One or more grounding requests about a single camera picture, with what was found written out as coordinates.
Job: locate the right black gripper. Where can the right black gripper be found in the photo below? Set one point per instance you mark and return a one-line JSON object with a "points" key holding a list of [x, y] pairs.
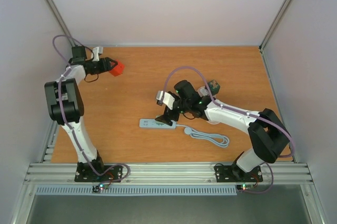
{"points": [[171, 116]]}

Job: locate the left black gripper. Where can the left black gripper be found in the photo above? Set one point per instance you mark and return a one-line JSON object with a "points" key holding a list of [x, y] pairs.
{"points": [[106, 65]]}

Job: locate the red cube plug adapter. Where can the red cube plug adapter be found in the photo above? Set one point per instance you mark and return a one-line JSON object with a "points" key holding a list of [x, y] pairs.
{"points": [[118, 70]]}

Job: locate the light blue power strip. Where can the light blue power strip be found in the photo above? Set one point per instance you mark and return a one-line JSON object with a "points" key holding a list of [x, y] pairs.
{"points": [[151, 124]]}

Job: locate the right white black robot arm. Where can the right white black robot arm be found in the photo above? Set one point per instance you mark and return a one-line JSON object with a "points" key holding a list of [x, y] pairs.
{"points": [[267, 134]]}

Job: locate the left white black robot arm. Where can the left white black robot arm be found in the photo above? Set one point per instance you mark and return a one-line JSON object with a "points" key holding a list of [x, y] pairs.
{"points": [[66, 107]]}

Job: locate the dark green patterned cube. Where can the dark green patterned cube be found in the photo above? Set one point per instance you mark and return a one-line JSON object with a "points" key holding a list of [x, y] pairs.
{"points": [[214, 87]]}

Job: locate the left small circuit board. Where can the left small circuit board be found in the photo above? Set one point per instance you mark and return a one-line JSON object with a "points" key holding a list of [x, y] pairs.
{"points": [[100, 188]]}

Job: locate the small circuit board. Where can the small circuit board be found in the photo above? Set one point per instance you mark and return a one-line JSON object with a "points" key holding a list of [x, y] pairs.
{"points": [[245, 187], [100, 188]]}

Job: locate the right small circuit board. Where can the right small circuit board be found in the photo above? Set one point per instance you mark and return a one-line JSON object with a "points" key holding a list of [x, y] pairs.
{"points": [[245, 187]]}

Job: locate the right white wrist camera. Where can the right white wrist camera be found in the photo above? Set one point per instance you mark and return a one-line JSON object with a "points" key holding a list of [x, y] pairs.
{"points": [[164, 98]]}

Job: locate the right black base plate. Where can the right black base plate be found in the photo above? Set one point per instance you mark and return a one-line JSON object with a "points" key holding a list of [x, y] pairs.
{"points": [[223, 174]]}

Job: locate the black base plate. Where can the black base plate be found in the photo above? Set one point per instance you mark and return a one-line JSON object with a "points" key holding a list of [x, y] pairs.
{"points": [[116, 172], [223, 174]]}

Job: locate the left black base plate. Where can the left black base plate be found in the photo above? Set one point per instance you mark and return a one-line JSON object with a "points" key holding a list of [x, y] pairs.
{"points": [[116, 172]]}

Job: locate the aluminium front rail frame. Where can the aluminium front rail frame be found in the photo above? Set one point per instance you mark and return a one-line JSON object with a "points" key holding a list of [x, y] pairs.
{"points": [[185, 173]]}

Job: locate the blue slotted cable duct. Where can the blue slotted cable duct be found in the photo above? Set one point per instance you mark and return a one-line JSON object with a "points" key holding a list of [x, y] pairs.
{"points": [[137, 190]]}

